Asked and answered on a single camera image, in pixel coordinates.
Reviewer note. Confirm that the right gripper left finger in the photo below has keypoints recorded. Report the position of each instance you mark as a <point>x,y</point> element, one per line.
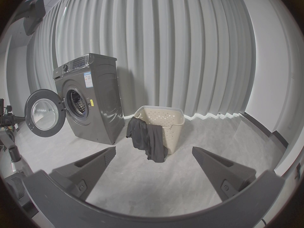
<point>80,174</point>

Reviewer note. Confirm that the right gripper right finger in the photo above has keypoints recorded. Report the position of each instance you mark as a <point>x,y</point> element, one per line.
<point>225,174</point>

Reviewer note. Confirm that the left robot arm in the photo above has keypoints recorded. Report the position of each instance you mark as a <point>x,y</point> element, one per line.
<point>11,120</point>

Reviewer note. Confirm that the washing machine door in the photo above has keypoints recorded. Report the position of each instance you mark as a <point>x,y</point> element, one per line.
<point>53,127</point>

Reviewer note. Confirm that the cream laundry basket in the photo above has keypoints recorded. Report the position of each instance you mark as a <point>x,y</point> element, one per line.
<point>174,136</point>

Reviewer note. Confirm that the heap of dark clothes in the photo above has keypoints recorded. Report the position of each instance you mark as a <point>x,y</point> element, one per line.
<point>142,136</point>

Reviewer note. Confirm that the grey washing machine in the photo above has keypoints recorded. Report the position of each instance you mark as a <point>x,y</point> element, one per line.
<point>104,98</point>

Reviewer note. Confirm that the white curtain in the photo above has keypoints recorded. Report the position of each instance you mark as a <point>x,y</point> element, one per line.
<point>166,44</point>

